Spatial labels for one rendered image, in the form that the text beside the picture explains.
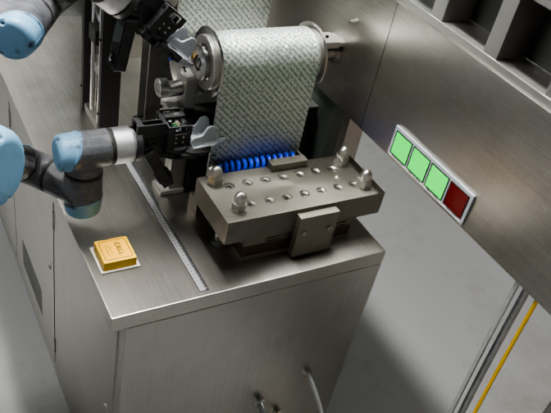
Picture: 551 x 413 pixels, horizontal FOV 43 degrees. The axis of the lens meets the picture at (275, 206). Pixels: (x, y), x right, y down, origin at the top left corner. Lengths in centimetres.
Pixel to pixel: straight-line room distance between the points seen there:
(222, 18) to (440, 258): 184
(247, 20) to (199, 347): 77
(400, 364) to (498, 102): 156
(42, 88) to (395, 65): 101
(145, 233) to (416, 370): 142
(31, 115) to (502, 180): 119
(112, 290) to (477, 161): 74
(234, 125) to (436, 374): 148
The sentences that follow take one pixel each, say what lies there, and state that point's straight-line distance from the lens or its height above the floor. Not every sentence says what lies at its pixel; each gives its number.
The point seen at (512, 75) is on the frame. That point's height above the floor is 145.
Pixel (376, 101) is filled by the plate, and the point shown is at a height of 123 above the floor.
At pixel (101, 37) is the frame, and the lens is 172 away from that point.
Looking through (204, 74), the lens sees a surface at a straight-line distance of 147.
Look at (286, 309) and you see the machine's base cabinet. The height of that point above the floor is 79.
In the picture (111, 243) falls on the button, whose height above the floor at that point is 92.
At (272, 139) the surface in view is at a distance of 162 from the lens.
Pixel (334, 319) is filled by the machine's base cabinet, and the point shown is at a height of 70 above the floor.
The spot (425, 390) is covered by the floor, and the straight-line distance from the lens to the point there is 265.
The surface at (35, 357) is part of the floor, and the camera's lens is 250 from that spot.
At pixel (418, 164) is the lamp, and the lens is 146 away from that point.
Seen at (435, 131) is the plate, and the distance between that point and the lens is 142.
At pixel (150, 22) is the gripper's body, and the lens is 141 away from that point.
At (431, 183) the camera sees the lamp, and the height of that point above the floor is 117.
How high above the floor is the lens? 193
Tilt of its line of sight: 37 degrees down
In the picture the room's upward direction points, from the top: 13 degrees clockwise
